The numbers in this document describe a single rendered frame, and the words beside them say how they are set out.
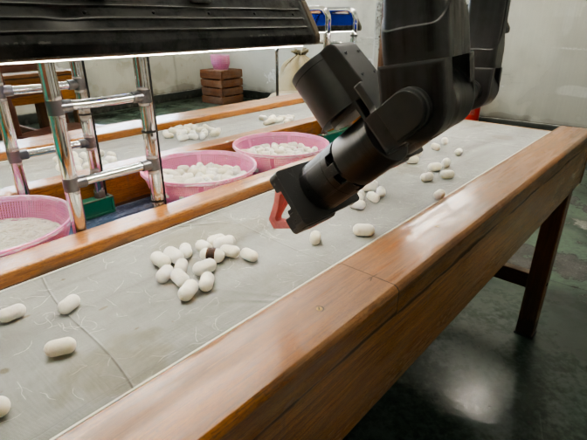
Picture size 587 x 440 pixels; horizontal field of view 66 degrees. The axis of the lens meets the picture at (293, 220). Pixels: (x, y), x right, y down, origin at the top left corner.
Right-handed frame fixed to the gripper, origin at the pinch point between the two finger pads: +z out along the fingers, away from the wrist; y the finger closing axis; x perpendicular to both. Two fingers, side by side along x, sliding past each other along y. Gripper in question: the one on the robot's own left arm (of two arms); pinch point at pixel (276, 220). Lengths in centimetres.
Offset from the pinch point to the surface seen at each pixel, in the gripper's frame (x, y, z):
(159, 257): -5.1, 6.5, 19.0
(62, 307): -3.9, 21.1, 18.8
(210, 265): -0.2, 2.4, 14.4
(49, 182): -36, 3, 52
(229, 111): -59, -77, 77
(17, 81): -185, -70, 222
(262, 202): -9.1, -22.8, 26.1
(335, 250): 6.9, -15.4, 8.4
